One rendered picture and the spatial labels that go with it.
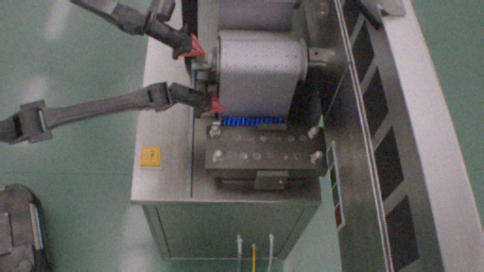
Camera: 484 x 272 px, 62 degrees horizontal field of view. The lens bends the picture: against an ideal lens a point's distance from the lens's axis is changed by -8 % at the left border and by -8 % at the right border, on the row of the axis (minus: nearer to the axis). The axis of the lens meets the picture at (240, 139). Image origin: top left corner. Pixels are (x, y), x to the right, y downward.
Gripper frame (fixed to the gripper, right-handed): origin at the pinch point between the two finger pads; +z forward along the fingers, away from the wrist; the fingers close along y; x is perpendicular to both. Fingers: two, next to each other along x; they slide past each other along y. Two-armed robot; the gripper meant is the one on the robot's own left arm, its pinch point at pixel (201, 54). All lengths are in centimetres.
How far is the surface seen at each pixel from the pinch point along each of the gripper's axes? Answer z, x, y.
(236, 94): 13.6, 0.6, 10.0
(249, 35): 11.7, 9.6, -8.1
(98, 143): 30, -135, -39
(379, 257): 17, 37, 70
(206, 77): 7.3, -6.7, 1.9
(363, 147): 17, 38, 44
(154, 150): 6.7, -34.7, 17.2
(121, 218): 44, -124, 9
